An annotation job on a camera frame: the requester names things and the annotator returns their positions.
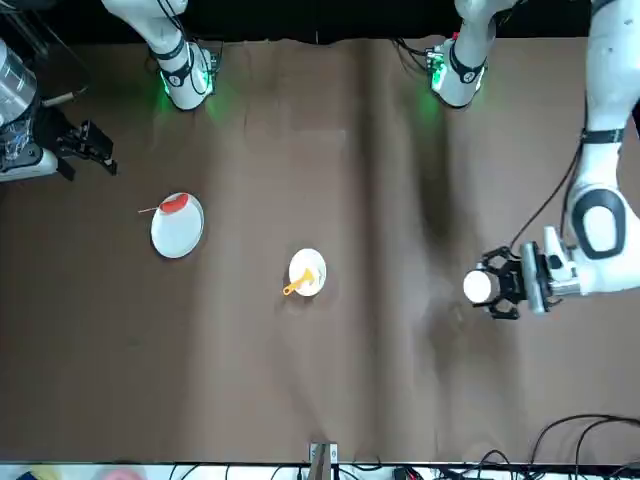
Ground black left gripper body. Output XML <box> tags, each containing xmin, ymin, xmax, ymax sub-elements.
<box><xmin>492</xmin><ymin>257</ymin><xmax>526</xmax><ymax>307</ymax></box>

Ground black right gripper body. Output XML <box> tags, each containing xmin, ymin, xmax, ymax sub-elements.
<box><xmin>32</xmin><ymin>107</ymin><xmax>94</xmax><ymax>162</ymax></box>

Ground small white bowl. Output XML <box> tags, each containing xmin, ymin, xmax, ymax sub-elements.
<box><xmin>288</xmin><ymin>247</ymin><xmax>328</xmax><ymax>298</ymax></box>

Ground red sausage on skewer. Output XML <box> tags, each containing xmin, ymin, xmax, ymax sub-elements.
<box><xmin>137</xmin><ymin>194</ymin><xmax>190</xmax><ymax>215</ymax></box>

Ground white round plate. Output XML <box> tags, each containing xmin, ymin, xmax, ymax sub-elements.
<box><xmin>150</xmin><ymin>191</ymin><xmax>205</xmax><ymax>260</ymax></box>

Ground pink plate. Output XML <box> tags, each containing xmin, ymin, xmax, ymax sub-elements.
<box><xmin>94</xmin><ymin>465</ymin><xmax>146</xmax><ymax>480</ymax></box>

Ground black cable with inline connector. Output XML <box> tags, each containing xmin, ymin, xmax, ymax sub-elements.
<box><xmin>42</xmin><ymin>88</ymin><xmax>90</xmax><ymax>107</ymax></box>

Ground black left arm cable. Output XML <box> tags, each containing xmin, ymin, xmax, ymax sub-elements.
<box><xmin>508</xmin><ymin>129</ymin><xmax>587</xmax><ymax>247</ymax></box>

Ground aluminium profile post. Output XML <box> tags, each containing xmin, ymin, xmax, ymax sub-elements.
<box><xmin>308</xmin><ymin>440</ymin><xmax>339</xmax><ymax>480</ymax></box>

